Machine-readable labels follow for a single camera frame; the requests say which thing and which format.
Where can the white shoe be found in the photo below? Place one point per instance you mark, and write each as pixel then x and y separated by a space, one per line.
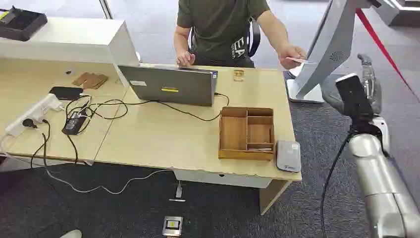
pixel 71 234

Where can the metal floor socket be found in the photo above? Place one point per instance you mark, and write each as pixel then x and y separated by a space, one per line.
pixel 172 226

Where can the white kiosk stand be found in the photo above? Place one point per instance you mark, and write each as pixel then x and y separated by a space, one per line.
pixel 328 49

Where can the black phone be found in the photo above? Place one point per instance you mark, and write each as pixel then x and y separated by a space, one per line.
pixel 65 93

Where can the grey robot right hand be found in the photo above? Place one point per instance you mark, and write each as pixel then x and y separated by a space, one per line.
pixel 331 95

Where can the person's left hand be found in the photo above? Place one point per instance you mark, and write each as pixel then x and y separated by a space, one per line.
pixel 290 52

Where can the white card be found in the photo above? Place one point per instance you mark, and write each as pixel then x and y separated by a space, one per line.
pixel 300 60

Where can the black power adapter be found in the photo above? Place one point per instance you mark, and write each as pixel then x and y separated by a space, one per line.
pixel 74 123

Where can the red floor tape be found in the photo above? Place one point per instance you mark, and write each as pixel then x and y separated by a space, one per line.
pixel 380 47

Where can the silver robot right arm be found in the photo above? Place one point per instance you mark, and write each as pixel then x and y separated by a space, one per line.
pixel 377 184

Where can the grey card reader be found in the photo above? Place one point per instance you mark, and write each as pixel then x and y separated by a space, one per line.
pixel 288 156

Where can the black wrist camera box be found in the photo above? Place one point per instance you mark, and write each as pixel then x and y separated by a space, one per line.
pixel 354 97

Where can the white cabinet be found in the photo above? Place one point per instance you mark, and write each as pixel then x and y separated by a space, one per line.
pixel 72 39

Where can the wooden compartment box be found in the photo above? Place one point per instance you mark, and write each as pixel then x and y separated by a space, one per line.
pixel 234 133

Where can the black tray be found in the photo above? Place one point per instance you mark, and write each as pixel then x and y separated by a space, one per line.
pixel 21 24

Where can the card in wooden box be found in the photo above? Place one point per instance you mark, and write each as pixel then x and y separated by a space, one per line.
pixel 260 149

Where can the metal pole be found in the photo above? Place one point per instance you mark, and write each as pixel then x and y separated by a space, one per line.
pixel 105 9

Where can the grey laptop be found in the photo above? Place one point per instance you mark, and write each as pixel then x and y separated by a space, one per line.
pixel 170 87

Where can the brown cardboard pieces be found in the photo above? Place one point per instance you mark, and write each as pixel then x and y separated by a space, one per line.
pixel 90 80

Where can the white power strip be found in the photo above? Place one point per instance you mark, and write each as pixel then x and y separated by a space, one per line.
pixel 32 113

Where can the person's right hand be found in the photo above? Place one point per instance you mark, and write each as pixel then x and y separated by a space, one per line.
pixel 185 59

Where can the white grey counter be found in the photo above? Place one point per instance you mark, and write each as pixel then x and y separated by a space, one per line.
pixel 398 11

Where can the person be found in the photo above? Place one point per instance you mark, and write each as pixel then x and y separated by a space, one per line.
pixel 216 29

